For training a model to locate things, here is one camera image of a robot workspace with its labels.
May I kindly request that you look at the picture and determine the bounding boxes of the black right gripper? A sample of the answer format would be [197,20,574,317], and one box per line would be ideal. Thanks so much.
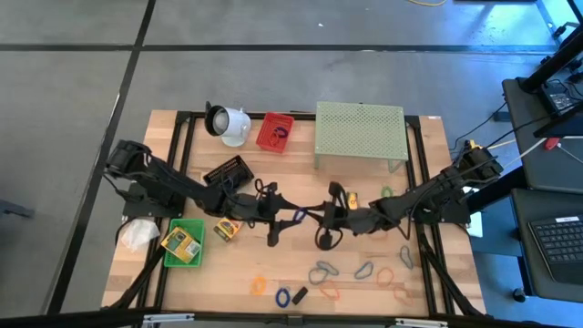
[305,180,373,250]

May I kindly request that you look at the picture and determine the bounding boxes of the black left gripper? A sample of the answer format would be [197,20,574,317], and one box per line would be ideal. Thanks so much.
[248,181,303,248]

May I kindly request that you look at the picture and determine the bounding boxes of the blue rubber band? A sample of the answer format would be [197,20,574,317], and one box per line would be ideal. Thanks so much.
[353,261,375,281]
[399,244,414,270]
[307,267,330,286]
[316,260,341,277]

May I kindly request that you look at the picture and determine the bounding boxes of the orange rubber band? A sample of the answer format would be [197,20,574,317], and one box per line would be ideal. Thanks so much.
[376,266,395,289]
[317,280,342,302]
[393,285,414,307]

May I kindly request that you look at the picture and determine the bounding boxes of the dark grey desk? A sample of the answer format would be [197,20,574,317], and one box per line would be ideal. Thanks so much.
[509,187,583,304]

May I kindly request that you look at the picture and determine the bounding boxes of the black side desk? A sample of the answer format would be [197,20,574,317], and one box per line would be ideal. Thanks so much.
[501,76,583,192]

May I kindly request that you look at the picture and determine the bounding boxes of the black plastic basket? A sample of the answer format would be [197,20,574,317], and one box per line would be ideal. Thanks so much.
[201,154,255,189]

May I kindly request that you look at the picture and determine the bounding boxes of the green plastic basket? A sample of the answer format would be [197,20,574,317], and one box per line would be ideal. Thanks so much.
[162,218,207,269]

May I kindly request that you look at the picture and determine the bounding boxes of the black wide rubber band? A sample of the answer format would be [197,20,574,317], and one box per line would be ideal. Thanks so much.
[291,285,310,306]

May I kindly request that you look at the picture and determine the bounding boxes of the green perforated metal shelf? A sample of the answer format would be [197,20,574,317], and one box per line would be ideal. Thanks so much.
[313,100,410,174]

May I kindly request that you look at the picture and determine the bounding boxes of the red plastic basket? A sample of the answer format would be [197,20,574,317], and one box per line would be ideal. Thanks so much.
[255,111,296,154]

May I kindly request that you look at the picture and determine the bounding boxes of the white plastic bag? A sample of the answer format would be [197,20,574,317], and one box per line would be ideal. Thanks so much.
[118,218,161,253]

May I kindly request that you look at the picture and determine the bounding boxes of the white paper sheet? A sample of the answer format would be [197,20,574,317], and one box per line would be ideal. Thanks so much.
[466,211,484,239]

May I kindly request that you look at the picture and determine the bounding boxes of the black keyboard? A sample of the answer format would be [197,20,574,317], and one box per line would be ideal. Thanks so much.
[527,214,583,286]

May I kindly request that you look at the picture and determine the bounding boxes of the black power brick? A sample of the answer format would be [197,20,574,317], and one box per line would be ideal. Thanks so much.
[541,88,578,115]

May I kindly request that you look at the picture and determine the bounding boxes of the grey floor object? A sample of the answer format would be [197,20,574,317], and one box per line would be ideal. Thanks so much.
[0,198,36,220]

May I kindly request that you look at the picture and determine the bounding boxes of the black monitor stand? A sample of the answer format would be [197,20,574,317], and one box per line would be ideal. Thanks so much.
[518,22,583,92]

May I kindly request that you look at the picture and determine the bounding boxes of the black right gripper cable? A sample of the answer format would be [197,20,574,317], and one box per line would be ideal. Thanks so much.
[330,225,345,251]

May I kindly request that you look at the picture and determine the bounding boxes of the black aluminium table frame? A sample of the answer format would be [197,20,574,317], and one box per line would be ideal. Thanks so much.
[102,110,486,328]

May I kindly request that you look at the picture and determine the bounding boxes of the silver aluminium post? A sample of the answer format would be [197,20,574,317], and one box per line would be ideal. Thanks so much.
[394,317,450,328]
[142,313,196,324]

